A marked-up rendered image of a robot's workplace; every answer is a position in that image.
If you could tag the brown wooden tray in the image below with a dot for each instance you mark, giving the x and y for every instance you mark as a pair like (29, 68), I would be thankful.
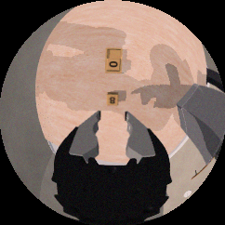
(113, 53)

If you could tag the brown wooden number cube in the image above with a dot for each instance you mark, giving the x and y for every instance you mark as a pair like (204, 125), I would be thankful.
(112, 98)
(113, 64)

